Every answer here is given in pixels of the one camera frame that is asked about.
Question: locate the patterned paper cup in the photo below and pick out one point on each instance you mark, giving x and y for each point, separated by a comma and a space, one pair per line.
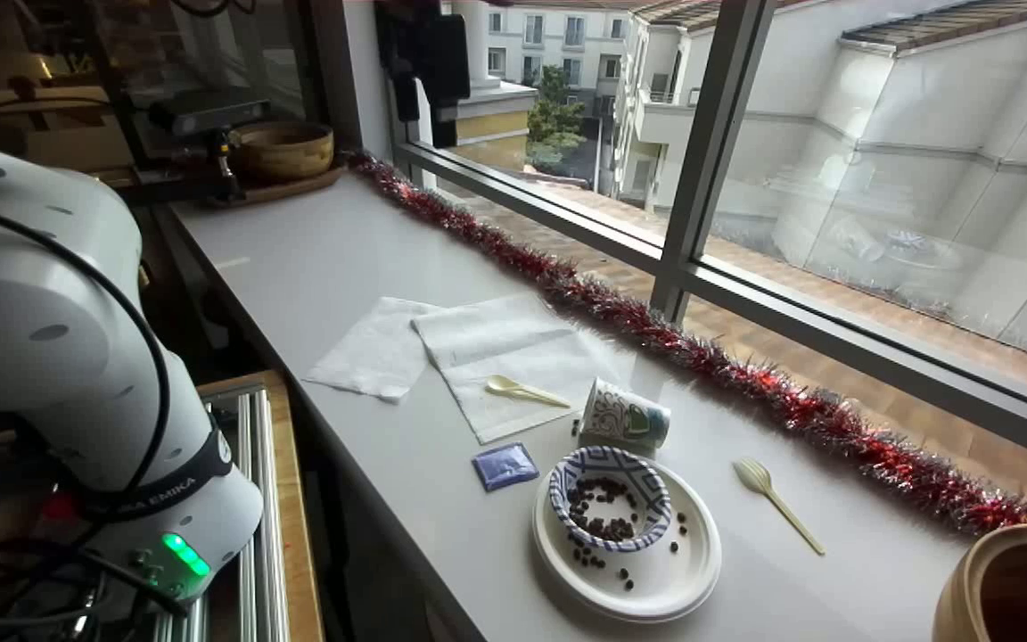
622, 418

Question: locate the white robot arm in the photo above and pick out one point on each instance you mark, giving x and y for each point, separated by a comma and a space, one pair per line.
156, 478

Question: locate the large white paper napkin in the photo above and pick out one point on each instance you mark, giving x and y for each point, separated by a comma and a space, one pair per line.
515, 338

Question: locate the cream plastic spoon on napkin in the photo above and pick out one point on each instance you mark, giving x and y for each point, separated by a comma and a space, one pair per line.
515, 390

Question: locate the small white paper napkin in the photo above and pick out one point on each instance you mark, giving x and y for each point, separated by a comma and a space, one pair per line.
379, 356

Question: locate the blue square packet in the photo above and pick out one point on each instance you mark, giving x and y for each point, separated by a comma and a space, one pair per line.
505, 464

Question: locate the blue patterned bowl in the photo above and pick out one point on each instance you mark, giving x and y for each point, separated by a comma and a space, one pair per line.
607, 501

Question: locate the cream plastic spoon by tinsel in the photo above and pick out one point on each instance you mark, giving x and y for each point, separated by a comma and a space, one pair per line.
752, 475

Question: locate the white paper plate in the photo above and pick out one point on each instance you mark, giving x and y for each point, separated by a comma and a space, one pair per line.
653, 588

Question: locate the wooden bowl on tray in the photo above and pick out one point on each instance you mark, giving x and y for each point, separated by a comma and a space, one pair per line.
282, 151

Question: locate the red silver tinsel garland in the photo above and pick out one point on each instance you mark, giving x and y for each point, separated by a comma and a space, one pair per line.
801, 413

